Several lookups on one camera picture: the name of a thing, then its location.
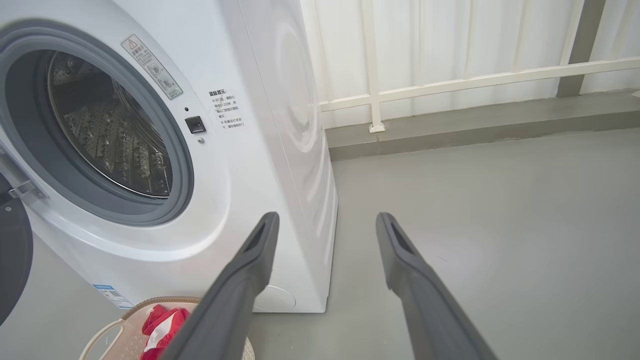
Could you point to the white metal railing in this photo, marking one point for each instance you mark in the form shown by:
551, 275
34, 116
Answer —
450, 85

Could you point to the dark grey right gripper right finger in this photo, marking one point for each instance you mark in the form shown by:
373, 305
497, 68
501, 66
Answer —
430, 305

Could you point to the black text instruction sticker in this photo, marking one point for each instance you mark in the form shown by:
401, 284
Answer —
227, 110

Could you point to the round drain filter cover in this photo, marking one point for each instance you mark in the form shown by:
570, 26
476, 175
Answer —
277, 299

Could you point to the dark washing machine door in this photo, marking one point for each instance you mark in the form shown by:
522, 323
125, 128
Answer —
12, 260

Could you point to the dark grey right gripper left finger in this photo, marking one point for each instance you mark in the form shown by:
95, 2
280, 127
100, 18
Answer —
230, 300

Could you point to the steel washing machine drum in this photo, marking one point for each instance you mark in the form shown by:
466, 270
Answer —
115, 130

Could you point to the cream perforated laundry basket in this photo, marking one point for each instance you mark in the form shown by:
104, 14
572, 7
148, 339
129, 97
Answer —
115, 335

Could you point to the white front-load washing machine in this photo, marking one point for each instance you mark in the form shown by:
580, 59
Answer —
240, 200

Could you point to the grey warning sticker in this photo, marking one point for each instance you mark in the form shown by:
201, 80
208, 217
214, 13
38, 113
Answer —
152, 66

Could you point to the blue energy label sticker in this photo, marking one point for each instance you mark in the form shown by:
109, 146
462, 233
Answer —
114, 296

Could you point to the red garment with white trim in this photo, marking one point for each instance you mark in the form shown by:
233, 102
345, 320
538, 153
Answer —
162, 330

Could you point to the black door latch socket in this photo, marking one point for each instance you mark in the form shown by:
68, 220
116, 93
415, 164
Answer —
195, 124

